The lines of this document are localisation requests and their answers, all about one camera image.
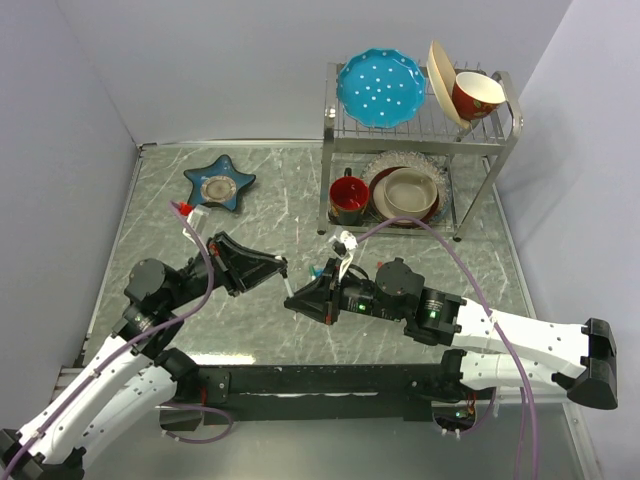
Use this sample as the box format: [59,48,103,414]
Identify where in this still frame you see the red and black mug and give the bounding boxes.
[329,167,370,226]

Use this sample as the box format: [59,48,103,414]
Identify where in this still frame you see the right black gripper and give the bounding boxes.
[285,257,404,324]

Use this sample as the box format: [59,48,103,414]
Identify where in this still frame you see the black base bar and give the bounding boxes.
[159,362,481,434]

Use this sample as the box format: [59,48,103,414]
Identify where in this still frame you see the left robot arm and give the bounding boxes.
[1,232,287,479]

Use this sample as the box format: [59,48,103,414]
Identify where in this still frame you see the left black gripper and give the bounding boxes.
[164,230,287,310]

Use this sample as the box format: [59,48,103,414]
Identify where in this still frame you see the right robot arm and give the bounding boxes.
[284,258,618,410]

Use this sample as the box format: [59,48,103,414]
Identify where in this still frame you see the white pen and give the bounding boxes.
[283,277,294,298]

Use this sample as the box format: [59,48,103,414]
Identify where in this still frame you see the cream plate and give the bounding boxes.
[427,40,471,130]

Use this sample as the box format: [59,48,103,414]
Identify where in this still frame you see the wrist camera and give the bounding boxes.
[170,202,210,243]
[329,227,358,282]

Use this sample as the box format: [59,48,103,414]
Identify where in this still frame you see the red bowl white inside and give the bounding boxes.
[452,71,506,121]

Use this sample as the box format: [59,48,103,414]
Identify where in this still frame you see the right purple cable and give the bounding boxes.
[354,216,539,480]

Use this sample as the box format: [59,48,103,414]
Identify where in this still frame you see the blue polka dot plate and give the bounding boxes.
[336,48,427,129]

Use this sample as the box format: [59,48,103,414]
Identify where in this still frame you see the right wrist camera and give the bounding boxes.
[329,227,358,282]

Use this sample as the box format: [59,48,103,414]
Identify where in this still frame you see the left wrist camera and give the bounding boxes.
[170,202,210,243]

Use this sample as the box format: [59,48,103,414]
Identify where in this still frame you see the metal dish rack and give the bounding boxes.
[316,63,524,242]

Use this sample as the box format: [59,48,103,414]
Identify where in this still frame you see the red rimmed plate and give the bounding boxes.
[369,167,439,222]

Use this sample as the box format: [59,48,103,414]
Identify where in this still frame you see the blue star shaped dish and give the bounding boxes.
[183,154,256,212]

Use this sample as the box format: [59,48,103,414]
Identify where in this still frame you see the beige bowl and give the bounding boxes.
[382,168,439,219]

